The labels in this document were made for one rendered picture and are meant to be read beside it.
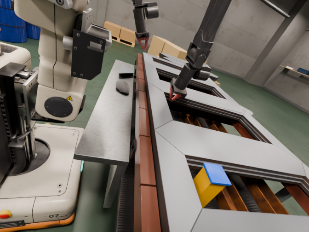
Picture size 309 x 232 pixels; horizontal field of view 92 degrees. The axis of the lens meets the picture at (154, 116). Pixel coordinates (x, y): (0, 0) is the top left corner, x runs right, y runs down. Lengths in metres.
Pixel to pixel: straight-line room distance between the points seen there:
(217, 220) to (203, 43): 0.53
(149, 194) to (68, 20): 0.59
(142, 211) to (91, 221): 0.88
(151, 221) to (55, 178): 0.76
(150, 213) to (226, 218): 0.17
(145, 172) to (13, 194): 0.74
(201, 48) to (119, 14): 6.97
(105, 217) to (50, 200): 0.41
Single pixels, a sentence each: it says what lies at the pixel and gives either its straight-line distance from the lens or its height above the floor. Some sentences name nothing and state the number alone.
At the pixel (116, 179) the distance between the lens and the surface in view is 0.72.
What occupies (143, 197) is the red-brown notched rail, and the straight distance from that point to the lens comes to 0.39.
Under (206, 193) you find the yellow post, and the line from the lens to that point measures 0.48.
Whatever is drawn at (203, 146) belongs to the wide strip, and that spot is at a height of 0.86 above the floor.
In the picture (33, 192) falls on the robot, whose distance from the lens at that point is 1.02.
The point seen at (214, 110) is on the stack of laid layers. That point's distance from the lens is 1.00.
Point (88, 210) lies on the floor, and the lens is 1.26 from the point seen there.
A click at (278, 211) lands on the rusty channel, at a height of 0.70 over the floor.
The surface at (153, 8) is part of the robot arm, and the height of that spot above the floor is 1.20.
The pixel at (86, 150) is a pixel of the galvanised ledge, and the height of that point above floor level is 0.68.
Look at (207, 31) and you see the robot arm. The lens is 0.62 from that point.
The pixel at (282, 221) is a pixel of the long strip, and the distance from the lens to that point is 0.57.
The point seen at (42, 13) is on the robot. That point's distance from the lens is 0.67.
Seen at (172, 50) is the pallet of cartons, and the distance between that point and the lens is 3.66.
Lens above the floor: 1.16
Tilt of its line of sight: 31 degrees down
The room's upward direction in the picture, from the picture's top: 23 degrees clockwise
